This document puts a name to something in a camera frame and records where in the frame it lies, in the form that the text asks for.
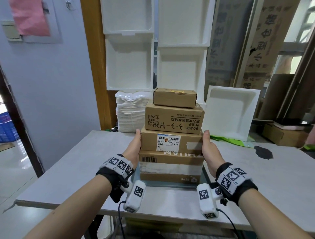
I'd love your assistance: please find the person's left hand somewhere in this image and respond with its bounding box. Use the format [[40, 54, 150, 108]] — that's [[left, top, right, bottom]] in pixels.
[[122, 129, 141, 170]]

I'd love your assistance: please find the person's right hand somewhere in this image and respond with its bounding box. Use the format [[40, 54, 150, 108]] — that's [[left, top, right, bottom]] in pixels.
[[202, 130, 226, 178]]

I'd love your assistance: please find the cardboard box with white label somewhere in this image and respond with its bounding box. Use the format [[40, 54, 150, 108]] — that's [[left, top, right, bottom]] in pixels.
[[140, 127, 204, 155]]

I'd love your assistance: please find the person's right forearm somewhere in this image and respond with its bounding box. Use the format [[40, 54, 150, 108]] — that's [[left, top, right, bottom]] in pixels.
[[237, 190, 313, 239]]

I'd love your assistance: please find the person's left forearm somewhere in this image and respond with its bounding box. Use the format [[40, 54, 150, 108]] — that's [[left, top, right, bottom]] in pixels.
[[25, 174, 113, 239]]

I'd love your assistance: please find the green plastic bag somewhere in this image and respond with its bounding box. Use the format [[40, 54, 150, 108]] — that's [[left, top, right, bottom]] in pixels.
[[209, 135, 256, 149]]

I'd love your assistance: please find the stack of white foam sheets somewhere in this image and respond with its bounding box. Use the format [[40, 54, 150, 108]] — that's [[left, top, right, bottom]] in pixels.
[[115, 91, 154, 133]]

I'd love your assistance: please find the white foam tray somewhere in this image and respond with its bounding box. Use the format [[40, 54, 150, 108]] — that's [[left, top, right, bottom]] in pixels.
[[105, 33, 154, 92], [100, 0, 155, 35], [157, 0, 216, 48], [201, 85, 261, 142], [157, 46, 208, 103]]

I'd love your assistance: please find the cardboard box with black print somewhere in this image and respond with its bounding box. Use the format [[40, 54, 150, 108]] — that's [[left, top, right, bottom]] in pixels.
[[144, 101, 205, 135]]

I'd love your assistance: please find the black marker wristband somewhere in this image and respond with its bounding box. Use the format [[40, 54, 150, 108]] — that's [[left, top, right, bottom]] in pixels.
[[216, 162, 258, 206], [96, 154, 135, 204]]

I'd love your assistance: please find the cardboard box with clear tape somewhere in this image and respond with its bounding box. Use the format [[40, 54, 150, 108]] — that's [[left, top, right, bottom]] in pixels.
[[138, 150, 205, 184]]

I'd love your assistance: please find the small plain cardboard box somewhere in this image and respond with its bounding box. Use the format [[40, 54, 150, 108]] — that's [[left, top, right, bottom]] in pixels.
[[153, 88, 198, 109]]

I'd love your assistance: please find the grey weighing scale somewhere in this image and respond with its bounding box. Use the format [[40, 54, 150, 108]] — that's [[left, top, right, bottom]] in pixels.
[[134, 167, 212, 189]]

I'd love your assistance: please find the open brown cardboard box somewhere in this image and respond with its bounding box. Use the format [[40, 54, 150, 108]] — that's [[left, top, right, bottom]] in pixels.
[[261, 123, 309, 148]]

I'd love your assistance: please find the plain brown cardboard board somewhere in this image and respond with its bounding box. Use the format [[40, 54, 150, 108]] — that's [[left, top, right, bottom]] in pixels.
[[257, 73, 295, 121]]

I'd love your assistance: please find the grey printed cardboard sheet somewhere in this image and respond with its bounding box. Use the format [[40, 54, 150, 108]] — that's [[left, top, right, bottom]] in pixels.
[[204, 0, 255, 99]]

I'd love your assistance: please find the brown printed cardboard sheet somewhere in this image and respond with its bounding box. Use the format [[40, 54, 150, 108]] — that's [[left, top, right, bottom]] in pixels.
[[242, 0, 301, 90]]

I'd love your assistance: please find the blue plastic crate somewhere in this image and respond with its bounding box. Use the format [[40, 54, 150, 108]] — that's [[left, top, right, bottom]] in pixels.
[[0, 112, 13, 143]]

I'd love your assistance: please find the pink paper sheet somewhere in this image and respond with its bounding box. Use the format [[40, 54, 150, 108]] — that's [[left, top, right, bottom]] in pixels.
[[9, 0, 51, 37]]

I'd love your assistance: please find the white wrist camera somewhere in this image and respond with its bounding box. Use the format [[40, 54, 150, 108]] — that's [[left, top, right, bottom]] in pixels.
[[196, 183, 223, 219], [123, 180, 146, 214]]

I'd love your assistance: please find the black camera cable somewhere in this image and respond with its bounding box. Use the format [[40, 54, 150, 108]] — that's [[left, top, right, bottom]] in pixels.
[[118, 201, 129, 239], [217, 208, 240, 239]]

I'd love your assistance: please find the wooden post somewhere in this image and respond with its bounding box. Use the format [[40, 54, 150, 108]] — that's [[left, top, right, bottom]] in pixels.
[[80, 0, 117, 131]]

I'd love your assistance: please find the dark door frame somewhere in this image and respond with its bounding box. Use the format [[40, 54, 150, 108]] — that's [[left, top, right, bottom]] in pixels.
[[0, 65, 45, 178]]

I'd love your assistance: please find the beige wall switch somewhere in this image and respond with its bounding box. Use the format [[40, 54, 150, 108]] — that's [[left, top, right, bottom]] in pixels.
[[1, 21, 23, 41]]

